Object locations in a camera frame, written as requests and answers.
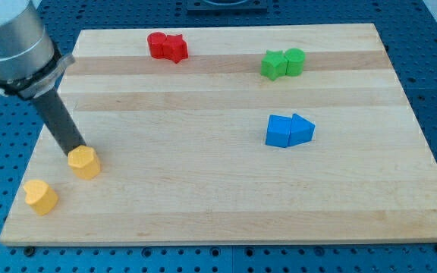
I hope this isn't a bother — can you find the yellow hexagon block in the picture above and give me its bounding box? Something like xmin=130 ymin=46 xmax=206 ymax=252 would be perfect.
xmin=68 ymin=145 xmax=102 ymax=180

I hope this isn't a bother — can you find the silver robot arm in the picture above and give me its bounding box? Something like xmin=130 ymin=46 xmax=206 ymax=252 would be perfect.
xmin=0 ymin=0 xmax=74 ymax=100

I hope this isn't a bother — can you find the yellow heart block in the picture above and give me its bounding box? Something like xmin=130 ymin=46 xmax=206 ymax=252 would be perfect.
xmin=23 ymin=180 xmax=59 ymax=216

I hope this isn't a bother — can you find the blue cube block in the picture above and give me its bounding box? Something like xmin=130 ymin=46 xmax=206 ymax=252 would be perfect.
xmin=266 ymin=115 xmax=292 ymax=148

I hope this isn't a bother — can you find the wooden board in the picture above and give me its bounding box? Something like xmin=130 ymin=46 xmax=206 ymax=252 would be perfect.
xmin=0 ymin=24 xmax=437 ymax=246

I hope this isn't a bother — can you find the blue triangle block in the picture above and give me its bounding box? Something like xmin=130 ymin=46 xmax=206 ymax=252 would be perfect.
xmin=288 ymin=114 xmax=316 ymax=146

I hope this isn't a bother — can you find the green star block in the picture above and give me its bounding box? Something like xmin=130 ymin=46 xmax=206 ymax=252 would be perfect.
xmin=260 ymin=50 xmax=288 ymax=81

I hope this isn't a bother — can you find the red star block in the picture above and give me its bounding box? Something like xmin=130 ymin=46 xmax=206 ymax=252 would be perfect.
xmin=162 ymin=34 xmax=188 ymax=64

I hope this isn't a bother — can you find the green cylinder block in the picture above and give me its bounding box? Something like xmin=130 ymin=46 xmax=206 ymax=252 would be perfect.
xmin=285 ymin=48 xmax=306 ymax=77

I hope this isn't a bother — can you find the red cylinder block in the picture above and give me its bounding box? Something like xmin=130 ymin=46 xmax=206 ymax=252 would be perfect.
xmin=147 ymin=32 xmax=167 ymax=59

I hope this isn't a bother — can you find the black pusher rod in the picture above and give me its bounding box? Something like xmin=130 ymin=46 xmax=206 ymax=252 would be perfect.
xmin=31 ymin=88 xmax=86 ymax=155

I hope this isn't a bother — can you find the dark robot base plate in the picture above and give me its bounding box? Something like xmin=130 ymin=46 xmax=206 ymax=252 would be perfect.
xmin=185 ymin=0 xmax=269 ymax=13

